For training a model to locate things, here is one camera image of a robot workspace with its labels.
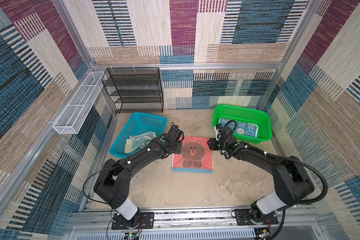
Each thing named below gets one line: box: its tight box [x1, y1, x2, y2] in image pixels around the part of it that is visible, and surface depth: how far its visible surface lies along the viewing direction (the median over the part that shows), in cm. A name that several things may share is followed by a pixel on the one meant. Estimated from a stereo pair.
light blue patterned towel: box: [218, 117, 259, 138], surface depth 104 cm
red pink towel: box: [171, 136, 214, 174], surface depth 96 cm
